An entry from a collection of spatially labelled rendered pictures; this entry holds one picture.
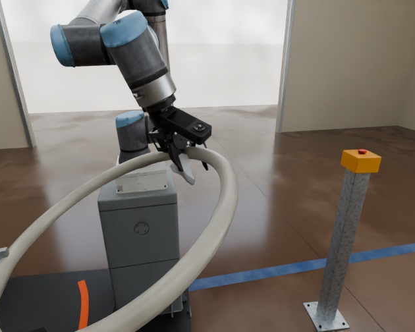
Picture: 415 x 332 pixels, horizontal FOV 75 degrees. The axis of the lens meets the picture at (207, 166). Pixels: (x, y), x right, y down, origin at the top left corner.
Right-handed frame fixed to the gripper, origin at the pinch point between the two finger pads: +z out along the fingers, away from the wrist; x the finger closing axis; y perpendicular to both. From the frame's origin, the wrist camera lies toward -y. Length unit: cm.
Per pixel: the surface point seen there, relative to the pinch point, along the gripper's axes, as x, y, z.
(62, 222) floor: 6, 234, 83
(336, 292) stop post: -53, 2, 128
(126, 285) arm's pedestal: 17, 89, 78
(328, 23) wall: -557, 167, 75
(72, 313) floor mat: 46, 124, 90
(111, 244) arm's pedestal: 10, 86, 49
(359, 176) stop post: -76, -10, 59
